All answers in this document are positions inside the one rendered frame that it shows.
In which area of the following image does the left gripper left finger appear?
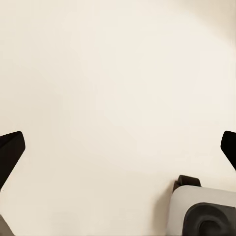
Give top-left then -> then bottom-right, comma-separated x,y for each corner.
0,131 -> 26,190

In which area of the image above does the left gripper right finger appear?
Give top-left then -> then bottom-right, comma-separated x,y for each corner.
220,130 -> 236,170

